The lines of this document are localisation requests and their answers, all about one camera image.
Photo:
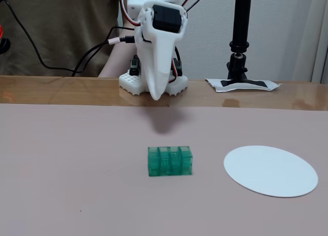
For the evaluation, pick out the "black camera stand pole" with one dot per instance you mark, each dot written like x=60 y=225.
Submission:
x=241 y=16

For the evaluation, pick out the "white paper patch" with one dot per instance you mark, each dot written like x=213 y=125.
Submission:
x=217 y=87

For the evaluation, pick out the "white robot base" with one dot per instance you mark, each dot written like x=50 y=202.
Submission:
x=128 y=82

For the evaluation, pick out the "teal translucent lego brick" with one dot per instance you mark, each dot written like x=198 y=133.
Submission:
x=169 y=161

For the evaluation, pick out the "bare person forearm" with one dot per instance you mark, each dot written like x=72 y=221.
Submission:
x=115 y=59

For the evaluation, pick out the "person torso olive shirt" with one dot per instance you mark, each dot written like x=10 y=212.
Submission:
x=51 y=28

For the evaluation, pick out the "white paper circle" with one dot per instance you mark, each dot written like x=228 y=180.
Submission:
x=269 y=172

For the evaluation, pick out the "black tape strip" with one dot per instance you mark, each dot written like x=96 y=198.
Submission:
x=230 y=83

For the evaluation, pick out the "beige curtain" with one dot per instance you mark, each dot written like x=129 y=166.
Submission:
x=321 y=41

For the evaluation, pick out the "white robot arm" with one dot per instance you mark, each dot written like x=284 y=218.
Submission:
x=135 y=3

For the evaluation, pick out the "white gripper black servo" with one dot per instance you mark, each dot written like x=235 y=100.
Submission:
x=157 y=45

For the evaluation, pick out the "red black clamp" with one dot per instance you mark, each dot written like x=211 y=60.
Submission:
x=3 y=45

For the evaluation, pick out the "pink table mat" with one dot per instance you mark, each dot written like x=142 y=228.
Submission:
x=77 y=169

